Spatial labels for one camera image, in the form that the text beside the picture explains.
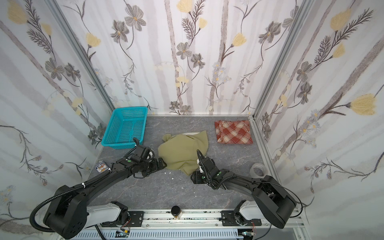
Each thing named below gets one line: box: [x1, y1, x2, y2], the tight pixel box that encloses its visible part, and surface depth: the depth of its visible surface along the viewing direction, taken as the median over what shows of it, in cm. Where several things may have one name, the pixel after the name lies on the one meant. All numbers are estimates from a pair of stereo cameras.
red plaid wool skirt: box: [214, 120, 254, 144], surface depth 109 cm
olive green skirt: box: [157, 130, 209, 176], surface depth 93 cm
